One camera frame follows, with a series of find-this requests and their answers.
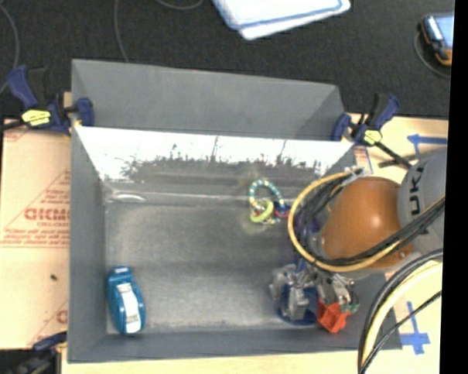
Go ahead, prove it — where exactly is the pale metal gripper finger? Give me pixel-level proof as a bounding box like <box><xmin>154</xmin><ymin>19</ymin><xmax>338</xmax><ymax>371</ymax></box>
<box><xmin>268</xmin><ymin>264</ymin><xmax>295</xmax><ymax>302</ymax></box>
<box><xmin>286</xmin><ymin>276</ymin><xmax>315</xmax><ymax>319</ymax></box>

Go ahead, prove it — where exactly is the dark blue round cup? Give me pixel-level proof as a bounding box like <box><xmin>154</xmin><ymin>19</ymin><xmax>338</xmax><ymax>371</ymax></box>
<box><xmin>275</xmin><ymin>283</ymin><xmax>320</xmax><ymax>328</ymax></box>

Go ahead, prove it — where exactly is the red-orange block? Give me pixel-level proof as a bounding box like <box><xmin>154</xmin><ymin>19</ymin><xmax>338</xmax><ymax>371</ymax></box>
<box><xmin>315</xmin><ymin>299</ymin><xmax>350</xmax><ymax>335</ymax></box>

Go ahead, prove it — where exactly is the grey metal bin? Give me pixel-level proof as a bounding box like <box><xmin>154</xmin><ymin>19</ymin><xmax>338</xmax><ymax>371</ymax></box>
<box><xmin>57</xmin><ymin>58</ymin><xmax>411</xmax><ymax>374</ymax></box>

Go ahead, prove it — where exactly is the blue and white tape dispenser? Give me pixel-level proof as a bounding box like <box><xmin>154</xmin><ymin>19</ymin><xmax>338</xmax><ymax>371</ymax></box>
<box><xmin>103</xmin><ymin>265</ymin><xmax>149</xmax><ymax>337</ymax></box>

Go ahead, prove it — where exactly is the brown cardboard board, red print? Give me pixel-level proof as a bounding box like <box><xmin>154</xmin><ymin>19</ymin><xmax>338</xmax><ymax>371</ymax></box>
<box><xmin>0</xmin><ymin>116</ymin><xmax>78</xmax><ymax>355</ymax></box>

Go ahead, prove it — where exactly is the colourful ring toy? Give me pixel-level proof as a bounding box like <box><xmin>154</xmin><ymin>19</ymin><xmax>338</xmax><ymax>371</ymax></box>
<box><xmin>245</xmin><ymin>177</ymin><xmax>293</xmax><ymax>227</ymax></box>

